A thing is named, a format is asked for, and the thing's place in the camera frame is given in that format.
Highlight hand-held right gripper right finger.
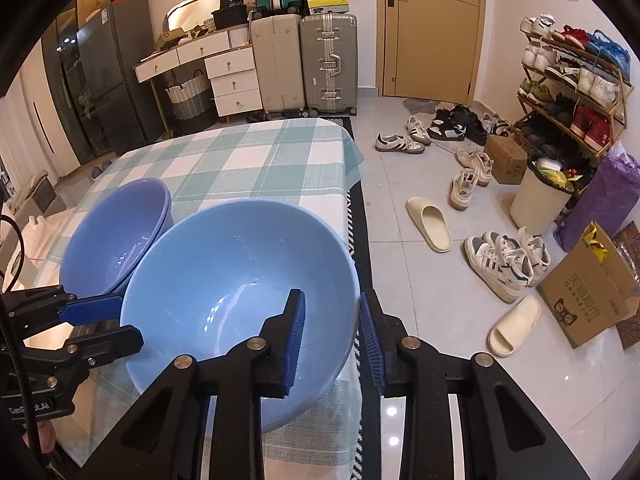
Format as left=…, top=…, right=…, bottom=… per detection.
left=360, top=288, right=593, bottom=480

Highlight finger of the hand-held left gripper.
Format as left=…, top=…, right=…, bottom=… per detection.
left=55, top=294, right=125, bottom=325
left=64, top=325, right=146, bottom=368

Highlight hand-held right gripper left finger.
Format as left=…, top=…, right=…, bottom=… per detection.
left=80, top=288, right=307, bottom=480

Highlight light blue bowl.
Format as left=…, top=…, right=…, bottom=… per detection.
left=120, top=199, right=361, bottom=435

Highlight person's left hand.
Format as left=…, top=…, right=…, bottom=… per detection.
left=35, top=410, right=57, bottom=453

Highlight white plastic bag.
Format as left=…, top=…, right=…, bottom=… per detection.
left=25, top=212, right=66, bottom=261

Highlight cream slide sandal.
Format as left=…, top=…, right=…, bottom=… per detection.
left=405, top=196, right=453, bottom=253
left=487, top=295, right=542, bottom=358

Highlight scattered pile of sneakers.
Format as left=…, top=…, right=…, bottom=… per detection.
left=375, top=105, right=552, bottom=306

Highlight teal checked tablecloth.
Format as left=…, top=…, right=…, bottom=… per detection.
left=30, top=117, right=366, bottom=480

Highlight cream waste bin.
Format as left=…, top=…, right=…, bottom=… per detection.
left=509, top=155, right=588, bottom=237

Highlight printed cardboard box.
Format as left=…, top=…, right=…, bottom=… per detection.
left=536, top=221, right=640, bottom=351

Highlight dark glass cabinet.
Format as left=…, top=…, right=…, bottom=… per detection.
left=40, top=5, right=101, bottom=178

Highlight plain brown cardboard box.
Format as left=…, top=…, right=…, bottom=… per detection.
left=484, top=134, right=530, bottom=187

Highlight woven laundry basket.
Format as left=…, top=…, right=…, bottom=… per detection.
left=165, top=72, right=217, bottom=121

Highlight grey refrigerator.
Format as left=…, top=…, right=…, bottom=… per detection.
left=75, top=0, right=166, bottom=168

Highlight grey door mat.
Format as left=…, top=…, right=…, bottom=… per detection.
left=402, top=97, right=441, bottom=113

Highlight white dressing table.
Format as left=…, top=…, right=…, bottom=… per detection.
left=132, top=27, right=256, bottom=136

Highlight white drawer unit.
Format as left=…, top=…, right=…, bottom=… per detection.
left=204, top=45, right=263, bottom=118

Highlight purple bag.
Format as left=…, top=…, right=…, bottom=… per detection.
left=552, top=152, right=640, bottom=253

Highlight small open cardboard box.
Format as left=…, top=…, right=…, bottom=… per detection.
left=152, top=27, right=188, bottom=51

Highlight beige suitcase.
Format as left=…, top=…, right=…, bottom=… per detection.
left=249, top=12, right=308, bottom=116

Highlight silver suitcase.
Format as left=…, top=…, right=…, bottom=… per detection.
left=300, top=12, right=359, bottom=115

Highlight rows of assorted shoes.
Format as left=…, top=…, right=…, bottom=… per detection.
left=515, top=12, right=632, bottom=161

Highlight oval mirror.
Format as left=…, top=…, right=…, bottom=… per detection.
left=165, top=0, right=226, bottom=33

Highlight black storage box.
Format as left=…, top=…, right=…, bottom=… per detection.
left=211, top=7, right=251, bottom=28

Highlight wooden door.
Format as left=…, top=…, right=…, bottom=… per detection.
left=380, top=0, right=488, bottom=108

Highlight wooden shoe rack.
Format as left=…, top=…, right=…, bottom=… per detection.
left=515, top=15, right=632, bottom=161

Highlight black yellow shoe box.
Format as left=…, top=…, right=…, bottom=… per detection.
left=306, top=0, right=349, bottom=16

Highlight black cable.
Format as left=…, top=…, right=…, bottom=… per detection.
left=0, top=214, right=43, bottom=466

